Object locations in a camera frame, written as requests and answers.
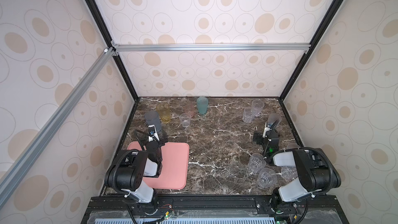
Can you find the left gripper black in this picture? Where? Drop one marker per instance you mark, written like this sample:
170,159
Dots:
151,143

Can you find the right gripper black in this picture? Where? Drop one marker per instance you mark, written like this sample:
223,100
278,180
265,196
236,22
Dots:
267,137

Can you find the grey frosted tumbler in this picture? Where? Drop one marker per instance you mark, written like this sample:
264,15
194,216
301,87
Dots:
153,118

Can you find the pink plastic tray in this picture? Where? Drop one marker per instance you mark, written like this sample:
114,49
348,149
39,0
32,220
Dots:
174,167

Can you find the yellow transparent tumbler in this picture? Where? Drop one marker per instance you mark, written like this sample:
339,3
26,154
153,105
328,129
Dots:
164,112

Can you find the green frosted tumbler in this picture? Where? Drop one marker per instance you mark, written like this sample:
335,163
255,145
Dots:
202,105

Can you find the clear glass near right arm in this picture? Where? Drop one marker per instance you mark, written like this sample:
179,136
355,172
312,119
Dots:
289,173

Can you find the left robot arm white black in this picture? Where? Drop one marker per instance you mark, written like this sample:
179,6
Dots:
125,175

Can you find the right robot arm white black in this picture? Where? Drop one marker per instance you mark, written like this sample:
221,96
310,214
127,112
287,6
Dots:
316,175

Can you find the clear faceted glass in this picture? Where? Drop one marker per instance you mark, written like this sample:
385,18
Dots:
256,163
267,178

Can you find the frosted white cup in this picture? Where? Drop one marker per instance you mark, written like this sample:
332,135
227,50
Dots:
273,121

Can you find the clear faceted glass front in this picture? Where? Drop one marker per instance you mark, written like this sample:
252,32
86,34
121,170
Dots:
267,178

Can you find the clear cup back right front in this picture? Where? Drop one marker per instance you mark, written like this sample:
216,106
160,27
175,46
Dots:
249,114

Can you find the small clear cup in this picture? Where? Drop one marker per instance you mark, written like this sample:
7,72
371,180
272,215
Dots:
185,120

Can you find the silver aluminium side bar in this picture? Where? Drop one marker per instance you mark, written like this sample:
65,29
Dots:
29,156

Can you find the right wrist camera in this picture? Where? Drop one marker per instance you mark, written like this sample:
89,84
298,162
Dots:
268,127

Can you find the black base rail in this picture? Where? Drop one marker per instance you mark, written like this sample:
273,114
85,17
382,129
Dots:
215,209

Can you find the black frame post right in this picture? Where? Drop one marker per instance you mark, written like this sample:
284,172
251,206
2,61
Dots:
330,14

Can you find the black frame post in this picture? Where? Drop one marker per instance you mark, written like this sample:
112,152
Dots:
103,29
330,14

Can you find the black frame post left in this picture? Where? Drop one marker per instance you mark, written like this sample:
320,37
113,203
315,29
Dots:
103,29

